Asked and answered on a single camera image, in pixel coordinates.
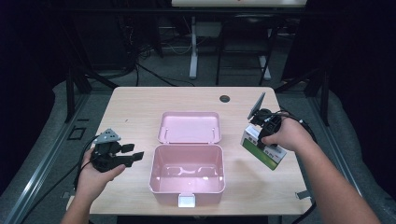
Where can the grey tape strip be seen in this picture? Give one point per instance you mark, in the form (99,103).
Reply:
(302,195)
(67,195)

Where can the person's left hand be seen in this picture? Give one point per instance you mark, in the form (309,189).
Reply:
(90,180)

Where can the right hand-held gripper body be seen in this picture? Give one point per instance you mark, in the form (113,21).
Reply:
(269,119)

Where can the pink storage box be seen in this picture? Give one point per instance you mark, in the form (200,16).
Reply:
(186,165)

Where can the white desk leg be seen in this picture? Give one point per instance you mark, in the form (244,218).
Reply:
(193,53)
(265,67)

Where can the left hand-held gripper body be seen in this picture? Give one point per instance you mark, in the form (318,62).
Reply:
(107,158)

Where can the green and white medicine box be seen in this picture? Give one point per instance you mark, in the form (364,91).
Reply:
(264,157)

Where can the person's right hand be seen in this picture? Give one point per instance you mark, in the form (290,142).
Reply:
(292,137)

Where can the black chair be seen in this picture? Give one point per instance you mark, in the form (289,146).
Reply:
(249,25)

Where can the black metal stand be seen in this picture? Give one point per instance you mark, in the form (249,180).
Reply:
(324,96)
(70,93)

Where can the metal floor rail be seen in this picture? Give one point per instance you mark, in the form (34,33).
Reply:
(342,146)
(46,155)

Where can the white desk top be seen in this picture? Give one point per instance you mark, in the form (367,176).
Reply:
(238,2)

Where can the round dark table grommet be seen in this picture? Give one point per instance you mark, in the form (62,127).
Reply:
(224,99)

